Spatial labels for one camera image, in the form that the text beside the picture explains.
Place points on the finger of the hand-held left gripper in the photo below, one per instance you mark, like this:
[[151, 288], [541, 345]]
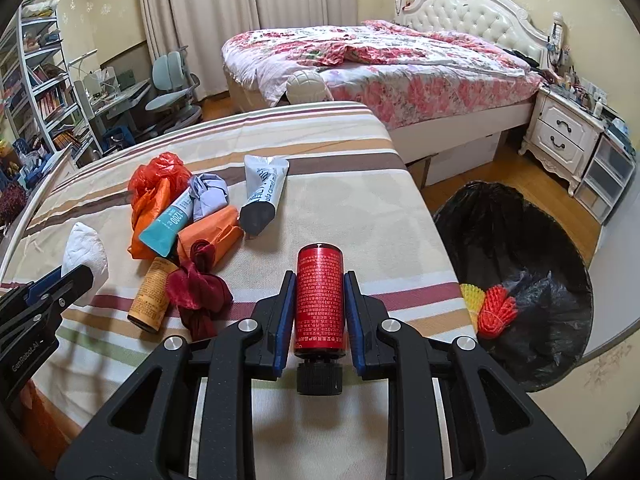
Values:
[[42, 287], [70, 285]]

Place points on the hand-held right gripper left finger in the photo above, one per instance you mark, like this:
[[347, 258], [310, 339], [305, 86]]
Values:
[[286, 325]]

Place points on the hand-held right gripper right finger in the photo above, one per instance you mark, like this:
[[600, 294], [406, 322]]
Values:
[[352, 325]]

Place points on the white tissue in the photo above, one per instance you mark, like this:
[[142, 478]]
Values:
[[85, 250]]

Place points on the red bottle with black cap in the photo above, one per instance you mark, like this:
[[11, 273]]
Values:
[[319, 305]]

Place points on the dark red cloth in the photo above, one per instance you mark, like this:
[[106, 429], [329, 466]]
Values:
[[197, 287]]

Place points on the grey and white tube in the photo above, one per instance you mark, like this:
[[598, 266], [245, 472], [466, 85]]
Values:
[[260, 195]]

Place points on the red plastic bag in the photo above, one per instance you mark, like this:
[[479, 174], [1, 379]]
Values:
[[160, 172]]

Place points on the bin with black liner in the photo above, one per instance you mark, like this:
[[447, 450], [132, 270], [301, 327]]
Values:
[[500, 240]]

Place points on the person's orange clothing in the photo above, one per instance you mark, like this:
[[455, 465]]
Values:
[[40, 420]]

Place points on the yellow labelled bottle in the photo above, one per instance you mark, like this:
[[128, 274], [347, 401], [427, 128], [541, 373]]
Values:
[[147, 295]]

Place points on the dark red dried flowers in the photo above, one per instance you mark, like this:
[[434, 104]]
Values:
[[12, 205]]

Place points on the teal tube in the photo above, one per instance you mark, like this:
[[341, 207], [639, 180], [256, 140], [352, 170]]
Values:
[[162, 230]]

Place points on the yellow pom-pom ball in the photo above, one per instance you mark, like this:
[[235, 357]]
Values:
[[472, 302]]

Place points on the striped bed sheet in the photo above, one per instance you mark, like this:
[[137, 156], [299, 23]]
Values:
[[325, 200]]

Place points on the red pom-pom ball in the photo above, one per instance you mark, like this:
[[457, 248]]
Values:
[[495, 310]]

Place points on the crumpled lilac cloth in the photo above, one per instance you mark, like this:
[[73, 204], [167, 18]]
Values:
[[210, 195]]

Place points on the blue crate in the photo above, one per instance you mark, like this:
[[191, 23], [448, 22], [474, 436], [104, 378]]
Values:
[[117, 139]]

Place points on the cardboard box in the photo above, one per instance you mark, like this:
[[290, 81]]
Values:
[[424, 170]]

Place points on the study desk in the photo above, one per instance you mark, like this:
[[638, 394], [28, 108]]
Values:
[[120, 97]]

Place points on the white bookshelf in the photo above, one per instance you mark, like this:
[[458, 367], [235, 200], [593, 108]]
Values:
[[45, 90]]

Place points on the white storage box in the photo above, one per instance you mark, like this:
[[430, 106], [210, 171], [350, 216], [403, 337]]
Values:
[[465, 160]]

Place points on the grey-green desk chair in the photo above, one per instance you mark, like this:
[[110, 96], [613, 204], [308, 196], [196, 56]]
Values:
[[172, 85]]

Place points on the white desk lamp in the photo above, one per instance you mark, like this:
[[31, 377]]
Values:
[[82, 60]]

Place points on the floral quilt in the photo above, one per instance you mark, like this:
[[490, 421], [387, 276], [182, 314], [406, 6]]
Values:
[[400, 70]]

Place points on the white nightstand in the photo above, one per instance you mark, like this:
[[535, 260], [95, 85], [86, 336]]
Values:
[[560, 127]]

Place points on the clear plastic drawer unit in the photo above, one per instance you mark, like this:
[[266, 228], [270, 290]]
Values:
[[607, 175]]

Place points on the beige curtains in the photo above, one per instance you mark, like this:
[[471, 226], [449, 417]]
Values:
[[210, 10]]

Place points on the clutter of bottles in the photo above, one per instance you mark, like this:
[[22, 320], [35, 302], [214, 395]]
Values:
[[575, 85]]

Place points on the white upholstered bed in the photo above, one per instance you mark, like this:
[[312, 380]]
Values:
[[465, 15]]

